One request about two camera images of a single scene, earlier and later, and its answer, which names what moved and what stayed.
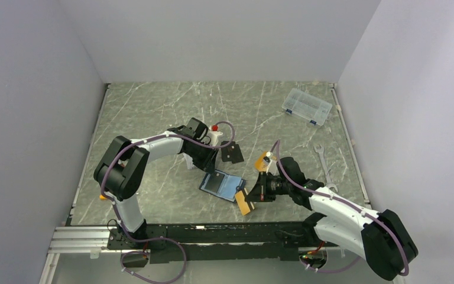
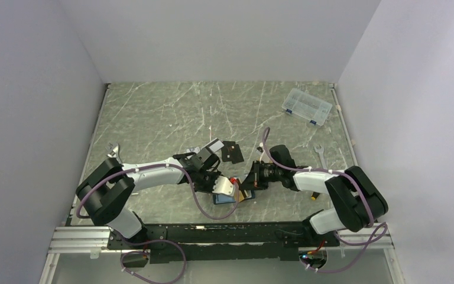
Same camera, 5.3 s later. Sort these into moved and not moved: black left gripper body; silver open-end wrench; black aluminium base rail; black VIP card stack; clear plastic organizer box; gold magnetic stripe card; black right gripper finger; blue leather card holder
Moved: gold magnetic stripe card; blue leather card holder; black left gripper body; black right gripper finger
Not moved: black VIP card stack; silver open-end wrench; black aluminium base rail; clear plastic organizer box
